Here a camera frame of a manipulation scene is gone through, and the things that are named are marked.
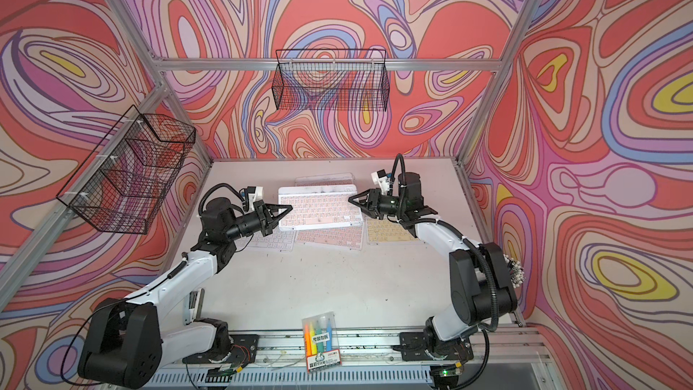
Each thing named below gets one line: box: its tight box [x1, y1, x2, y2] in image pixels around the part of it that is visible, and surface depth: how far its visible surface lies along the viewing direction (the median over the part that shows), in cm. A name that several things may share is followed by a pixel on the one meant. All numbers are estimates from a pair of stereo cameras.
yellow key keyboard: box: [366, 217, 424, 244], surface depth 98 cm
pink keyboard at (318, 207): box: [277, 185, 364, 231], surface depth 80 cm
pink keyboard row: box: [295, 223, 365, 251], surface depth 97 cm
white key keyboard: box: [249, 227, 297, 252], surface depth 95 cm
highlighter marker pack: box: [301, 311, 342, 373], surface depth 75 cm
